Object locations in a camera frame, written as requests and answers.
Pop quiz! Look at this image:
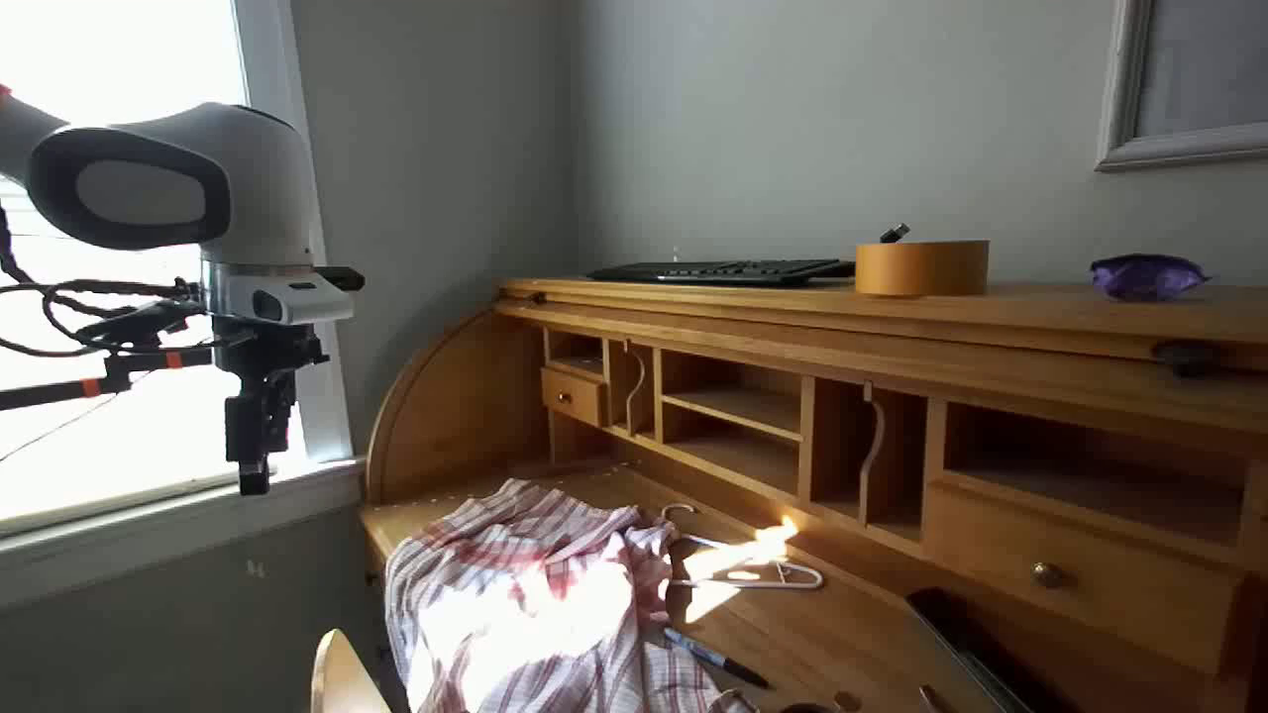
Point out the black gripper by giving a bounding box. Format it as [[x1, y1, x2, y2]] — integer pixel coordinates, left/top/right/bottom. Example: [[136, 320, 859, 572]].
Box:
[[210, 317, 333, 501]]

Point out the red white checked cloth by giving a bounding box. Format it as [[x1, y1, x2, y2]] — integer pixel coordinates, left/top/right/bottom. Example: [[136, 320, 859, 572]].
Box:
[[379, 474, 745, 713]]

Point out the wooden chair back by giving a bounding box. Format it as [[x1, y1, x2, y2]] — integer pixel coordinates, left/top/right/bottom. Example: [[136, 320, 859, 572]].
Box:
[[307, 626, 399, 713]]

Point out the wooden desk drawer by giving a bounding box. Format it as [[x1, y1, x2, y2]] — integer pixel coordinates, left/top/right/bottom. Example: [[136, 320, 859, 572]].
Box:
[[920, 478, 1251, 683], [534, 363, 615, 432]]

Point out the black marker pen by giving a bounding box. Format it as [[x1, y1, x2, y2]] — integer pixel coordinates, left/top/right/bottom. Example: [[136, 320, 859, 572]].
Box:
[[649, 623, 774, 692]]

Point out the black computer keyboard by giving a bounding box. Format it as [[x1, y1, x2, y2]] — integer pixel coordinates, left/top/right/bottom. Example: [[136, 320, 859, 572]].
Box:
[[582, 252, 859, 292]]

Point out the wooden roll-top desk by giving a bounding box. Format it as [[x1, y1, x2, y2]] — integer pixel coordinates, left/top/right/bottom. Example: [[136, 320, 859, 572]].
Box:
[[356, 272, 1268, 713]]

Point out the round orange tape roll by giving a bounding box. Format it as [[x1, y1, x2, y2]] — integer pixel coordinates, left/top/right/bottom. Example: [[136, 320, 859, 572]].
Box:
[[854, 233, 994, 300]]

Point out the black flat object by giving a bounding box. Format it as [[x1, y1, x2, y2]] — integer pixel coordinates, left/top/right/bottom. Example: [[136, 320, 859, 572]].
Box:
[[905, 583, 1053, 713]]

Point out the small purple object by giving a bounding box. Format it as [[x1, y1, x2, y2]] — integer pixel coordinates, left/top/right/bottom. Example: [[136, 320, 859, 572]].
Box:
[[1086, 250, 1213, 307]]

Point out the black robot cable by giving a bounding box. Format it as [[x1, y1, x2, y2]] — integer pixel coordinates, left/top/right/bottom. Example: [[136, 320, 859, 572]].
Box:
[[0, 206, 213, 363]]

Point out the white wire clothes hanger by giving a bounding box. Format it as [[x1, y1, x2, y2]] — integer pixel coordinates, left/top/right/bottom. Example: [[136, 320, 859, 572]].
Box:
[[656, 501, 834, 600]]

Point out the black roll-top handle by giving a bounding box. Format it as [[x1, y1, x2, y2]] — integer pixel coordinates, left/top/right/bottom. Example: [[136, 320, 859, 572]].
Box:
[[1151, 336, 1235, 383]]

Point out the white framed wall picture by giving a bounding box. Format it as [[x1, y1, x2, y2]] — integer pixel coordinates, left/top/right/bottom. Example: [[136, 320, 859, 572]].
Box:
[[1094, 0, 1268, 180]]

